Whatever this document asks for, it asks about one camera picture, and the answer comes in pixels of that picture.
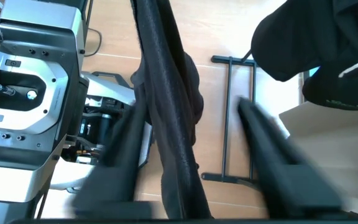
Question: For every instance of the black garment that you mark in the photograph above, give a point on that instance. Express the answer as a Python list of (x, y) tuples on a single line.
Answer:
[(169, 109)]

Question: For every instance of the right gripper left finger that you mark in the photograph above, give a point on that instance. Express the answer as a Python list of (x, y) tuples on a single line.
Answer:
[(120, 174)]

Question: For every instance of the beige curtain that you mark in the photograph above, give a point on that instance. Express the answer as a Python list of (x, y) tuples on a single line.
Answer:
[(337, 140)]

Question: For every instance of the black clothes rack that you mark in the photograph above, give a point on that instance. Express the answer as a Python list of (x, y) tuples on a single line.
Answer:
[(227, 124)]

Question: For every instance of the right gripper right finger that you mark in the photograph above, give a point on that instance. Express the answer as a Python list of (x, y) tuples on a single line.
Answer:
[(284, 186)]

